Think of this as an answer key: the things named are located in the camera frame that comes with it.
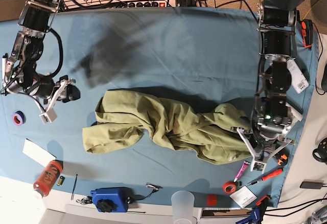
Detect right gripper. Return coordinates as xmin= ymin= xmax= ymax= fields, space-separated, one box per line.
xmin=39 ymin=78 xmax=80 ymax=124

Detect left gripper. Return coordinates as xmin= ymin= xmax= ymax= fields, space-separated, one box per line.
xmin=230 ymin=127 xmax=294 ymax=172

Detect olive green t-shirt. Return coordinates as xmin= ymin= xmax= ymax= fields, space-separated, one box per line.
xmin=82 ymin=89 xmax=250 ymax=165

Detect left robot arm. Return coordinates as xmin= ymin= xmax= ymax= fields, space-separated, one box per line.
xmin=237 ymin=0 xmax=304 ymax=172

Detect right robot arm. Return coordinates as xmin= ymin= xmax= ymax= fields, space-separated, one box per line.
xmin=1 ymin=0 xmax=80 ymax=124

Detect pink glue tube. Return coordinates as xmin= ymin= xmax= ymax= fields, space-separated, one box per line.
xmin=234 ymin=161 xmax=250 ymax=182

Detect orange utility knife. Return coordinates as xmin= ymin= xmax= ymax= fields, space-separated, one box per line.
xmin=273 ymin=153 xmax=288 ymax=167

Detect orange screwdriver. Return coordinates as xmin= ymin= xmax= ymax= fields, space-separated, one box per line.
xmin=247 ymin=168 xmax=283 ymax=186

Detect orange tape roll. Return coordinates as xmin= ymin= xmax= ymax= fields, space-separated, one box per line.
xmin=223 ymin=182 xmax=238 ymax=194

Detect white square packet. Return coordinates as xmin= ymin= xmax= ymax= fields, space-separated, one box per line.
xmin=230 ymin=186 xmax=257 ymax=208

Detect white patterned notebook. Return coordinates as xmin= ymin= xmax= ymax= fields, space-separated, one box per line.
xmin=286 ymin=102 xmax=303 ymax=121

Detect purple tape roll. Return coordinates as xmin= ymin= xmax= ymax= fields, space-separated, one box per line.
xmin=12 ymin=110 xmax=26 ymax=126

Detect blue bar clamp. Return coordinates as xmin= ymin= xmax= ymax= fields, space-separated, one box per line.
xmin=236 ymin=195 xmax=271 ymax=224

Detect red plastic block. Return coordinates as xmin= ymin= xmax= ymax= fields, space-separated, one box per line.
xmin=206 ymin=194 xmax=217 ymax=207

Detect white paper card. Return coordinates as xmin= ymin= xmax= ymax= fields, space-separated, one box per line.
xmin=22 ymin=139 xmax=56 ymax=167

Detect white marker pen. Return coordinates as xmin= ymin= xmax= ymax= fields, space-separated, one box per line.
xmin=2 ymin=53 xmax=8 ymax=82

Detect small green battery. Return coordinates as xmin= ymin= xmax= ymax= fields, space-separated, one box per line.
xmin=57 ymin=175 xmax=65 ymax=186

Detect translucent plastic cup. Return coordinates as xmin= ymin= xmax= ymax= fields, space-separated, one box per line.
xmin=171 ymin=191 xmax=195 ymax=224

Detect orange spray can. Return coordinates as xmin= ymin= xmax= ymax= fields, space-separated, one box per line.
xmin=33 ymin=160 xmax=63 ymax=199

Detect black tweezers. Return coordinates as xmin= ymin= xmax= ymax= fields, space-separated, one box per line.
xmin=71 ymin=174 xmax=78 ymax=200

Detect metal key clip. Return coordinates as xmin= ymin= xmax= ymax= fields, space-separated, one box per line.
xmin=146 ymin=183 xmax=162 ymax=191

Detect blue table cloth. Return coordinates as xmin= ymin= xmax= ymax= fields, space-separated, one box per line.
xmin=0 ymin=6 xmax=320 ymax=209

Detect blue plastic box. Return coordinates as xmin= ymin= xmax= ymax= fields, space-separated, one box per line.
xmin=90 ymin=187 xmax=133 ymax=213

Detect orange black clamp tool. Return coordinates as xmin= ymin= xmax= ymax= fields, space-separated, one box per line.
xmin=301 ymin=19 xmax=313 ymax=50

